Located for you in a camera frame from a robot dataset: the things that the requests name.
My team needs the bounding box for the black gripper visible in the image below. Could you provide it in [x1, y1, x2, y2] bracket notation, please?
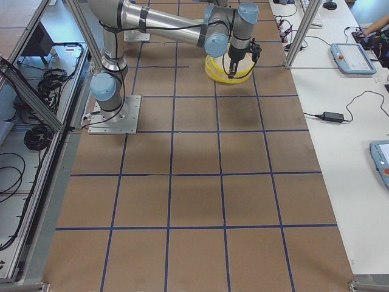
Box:
[228, 38, 261, 77]

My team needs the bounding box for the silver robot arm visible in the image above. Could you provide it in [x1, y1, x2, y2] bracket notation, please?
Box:
[88, 1, 261, 80]

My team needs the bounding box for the white keyboard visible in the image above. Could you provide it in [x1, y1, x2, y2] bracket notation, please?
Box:
[299, 0, 323, 29]

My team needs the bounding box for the black power adapter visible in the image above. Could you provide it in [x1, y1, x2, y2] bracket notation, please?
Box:
[322, 111, 345, 123]

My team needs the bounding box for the blue teach pendant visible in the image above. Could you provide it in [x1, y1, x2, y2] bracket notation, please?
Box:
[370, 141, 389, 188]
[330, 43, 376, 75]

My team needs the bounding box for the aluminium frame post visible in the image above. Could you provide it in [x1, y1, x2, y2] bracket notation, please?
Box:
[284, 19, 310, 69]

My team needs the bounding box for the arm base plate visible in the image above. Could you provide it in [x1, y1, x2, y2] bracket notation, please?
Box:
[88, 96, 142, 134]
[124, 30, 151, 43]

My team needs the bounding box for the black cable bundle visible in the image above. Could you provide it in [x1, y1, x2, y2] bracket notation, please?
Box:
[23, 125, 55, 151]

